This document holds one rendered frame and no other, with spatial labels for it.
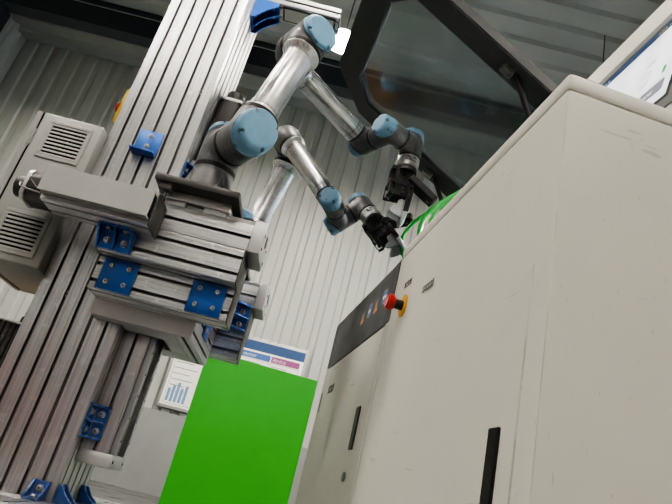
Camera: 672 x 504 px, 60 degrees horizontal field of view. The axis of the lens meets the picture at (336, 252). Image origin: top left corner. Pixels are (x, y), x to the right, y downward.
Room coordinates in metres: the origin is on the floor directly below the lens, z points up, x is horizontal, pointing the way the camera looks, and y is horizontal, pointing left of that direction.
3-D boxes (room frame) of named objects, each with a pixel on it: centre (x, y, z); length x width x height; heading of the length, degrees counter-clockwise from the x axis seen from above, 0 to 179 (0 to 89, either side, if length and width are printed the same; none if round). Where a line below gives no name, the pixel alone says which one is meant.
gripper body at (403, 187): (1.68, -0.15, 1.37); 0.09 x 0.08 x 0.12; 97
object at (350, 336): (1.66, -0.14, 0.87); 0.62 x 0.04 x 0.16; 7
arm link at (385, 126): (1.63, -0.07, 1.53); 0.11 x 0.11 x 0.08; 35
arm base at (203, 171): (1.46, 0.38, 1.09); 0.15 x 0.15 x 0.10
